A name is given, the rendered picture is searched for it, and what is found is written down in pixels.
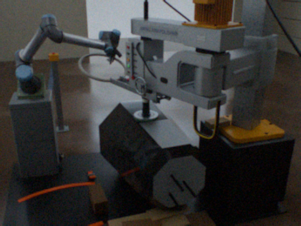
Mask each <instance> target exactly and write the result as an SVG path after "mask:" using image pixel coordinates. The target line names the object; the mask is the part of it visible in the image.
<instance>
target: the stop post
mask: <svg viewBox="0 0 301 226"><path fill-rule="evenodd" d="M49 60H50V61H51V64H52V74H53V87H54V92H55V101H56V114H57V120H58V127H56V133H59V132H67V131H69V128H68V125H66V126H64V125H63V110H62V101H61V92H60V81H59V71H58V62H57V61H58V60H59V55H58V53H54V54H52V53H50V54H49Z"/></svg>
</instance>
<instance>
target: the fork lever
mask: <svg viewBox="0 0 301 226"><path fill-rule="evenodd" d="M120 79H121V80H120V81H118V80H115V79H113V78H110V80H111V82H110V83H111V84H115V85H116V86H119V87H120V88H123V89H126V90H127V91H130V92H133V93H135V94H137V95H138V93H137V91H136V90H135V89H133V88H130V87H129V82H128V81H127V78H125V77H122V76H120ZM140 96H142V97H144V98H147V99H149V100H151V101H152V102H155V99H154V98H153V99H152V94H150V93H148V92H147V93H146V94H145V95H140ZM157 96H159V97H157V103H158V104H160V101H161V100H162V99H167V100H168V101H170V97H169V96H167V95H163V94H161V93H159V92H158V94H157Z"/></svg>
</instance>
